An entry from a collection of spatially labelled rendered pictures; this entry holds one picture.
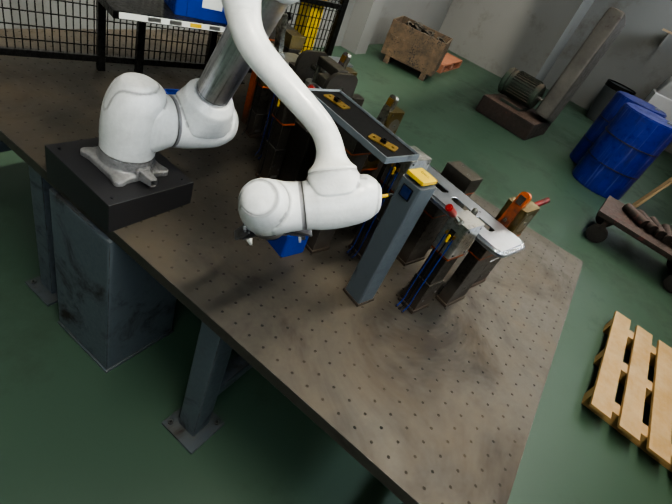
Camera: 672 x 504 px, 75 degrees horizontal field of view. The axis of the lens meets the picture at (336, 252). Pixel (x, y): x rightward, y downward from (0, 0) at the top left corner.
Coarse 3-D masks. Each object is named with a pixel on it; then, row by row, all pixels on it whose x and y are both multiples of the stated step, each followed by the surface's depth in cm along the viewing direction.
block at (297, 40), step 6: (288, 30) 205; (294, 30) 209; (288, 36) 203; (294, 36) 202; (300, 36) 205; (288, 42) 204; (294, 42) 204; (300, 42) 206; (288, 48) 205; (294, 48) 207; (300, 48) 209
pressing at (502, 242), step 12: (288, 60) 192; (432, 168) 158; (444, 180) 153; (456, 192) 149; (444, 204) 139; (456, 204) 143; (468, 204) 146; (480, 216) 142; (492, 216) 146; (492, 228) 139; (504, 228) 141; (480, 240) 131; (492, 240) 133; (504, 240) 135; (516, 240) 138; (492, 252) 129; (504, 252) 130; (516, 252) 134
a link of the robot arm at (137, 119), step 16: (128, 80) 116; (144, 80) 119; (112, 96) 115; (128, 96) 114; (144, 96) 116; (160, 96) 119; (112, 112) 116; (128, 112) 116; (144, 112) 117; (160, 112) 121; (176, 112) 125; (112, 128) 118; (128, 128) 118; (144, 128) 120; (160, 128) 123; (176, 128) 126; (112, 144) 121; (128, 144) 121; (144, 144) 123; (160, 144) 127; (128, 160) 125; (144, 160) 128
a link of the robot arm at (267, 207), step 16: (240, 192) 83; (256, 192) 81; (272, 192) 81; (288, 192) 86; (240, 208) 83; (256, 208) 81; (272, 208) 81; (288, 208) 86; (256, 224) 84; (272, 224) 84; (288, 224) 87; (304, 224) 88
